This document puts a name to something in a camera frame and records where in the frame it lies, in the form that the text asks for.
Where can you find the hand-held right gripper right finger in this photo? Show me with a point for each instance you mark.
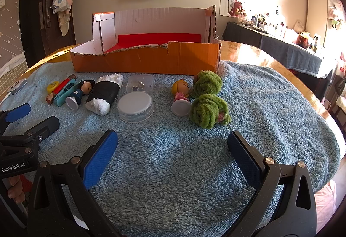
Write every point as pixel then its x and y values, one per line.
pixel 243 161

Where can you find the dark-haired boy figurine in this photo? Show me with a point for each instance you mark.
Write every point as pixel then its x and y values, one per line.
pixel 86 87

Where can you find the dark wooden door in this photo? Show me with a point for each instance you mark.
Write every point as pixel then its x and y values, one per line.
pixel 32 10

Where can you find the dark cloth-covered side table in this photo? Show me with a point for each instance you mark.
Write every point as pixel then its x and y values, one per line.
pixel 270 42

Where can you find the pink cloth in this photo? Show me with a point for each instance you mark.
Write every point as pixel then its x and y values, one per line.
pixel 325 204

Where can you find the red plush toy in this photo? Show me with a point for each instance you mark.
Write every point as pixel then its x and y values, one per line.
pixel 235 7

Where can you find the green plush roll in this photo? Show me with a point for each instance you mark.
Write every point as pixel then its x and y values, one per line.
pixel 208 110
pixel 208 83

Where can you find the orange cardboard box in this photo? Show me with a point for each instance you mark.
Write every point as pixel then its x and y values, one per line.
pixel 162 61

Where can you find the teal clip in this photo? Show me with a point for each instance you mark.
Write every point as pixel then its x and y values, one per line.
pixel 60 98

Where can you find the red jar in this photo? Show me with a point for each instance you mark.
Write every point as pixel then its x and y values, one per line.
pixel 302 40

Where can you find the white jar lid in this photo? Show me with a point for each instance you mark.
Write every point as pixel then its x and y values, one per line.
pixel 135 104

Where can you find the person's left hand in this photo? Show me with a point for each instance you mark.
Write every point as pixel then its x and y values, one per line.
pixel 15 190

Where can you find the yellow tape measure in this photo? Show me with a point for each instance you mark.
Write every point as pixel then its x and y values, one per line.
pixel 52 88

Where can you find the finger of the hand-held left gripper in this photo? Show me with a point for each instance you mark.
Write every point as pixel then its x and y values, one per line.
pixel 17 113
pixel 46 125

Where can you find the blonde girl figurine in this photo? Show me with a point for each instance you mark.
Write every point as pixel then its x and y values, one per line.
pixel 179 107

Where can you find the small clear plastic box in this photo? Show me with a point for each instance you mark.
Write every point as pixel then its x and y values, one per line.
pixel 140 83

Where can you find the red pen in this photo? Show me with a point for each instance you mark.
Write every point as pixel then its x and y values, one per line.
pixel 63 85

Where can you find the blue fluffy towel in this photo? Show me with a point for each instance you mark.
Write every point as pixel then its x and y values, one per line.
pixel 175 158

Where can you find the black roll with white paper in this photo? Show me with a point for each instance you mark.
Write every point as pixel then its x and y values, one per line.
pixel 104 92

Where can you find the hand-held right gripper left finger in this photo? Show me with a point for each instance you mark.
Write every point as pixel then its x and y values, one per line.
pixel 100 158

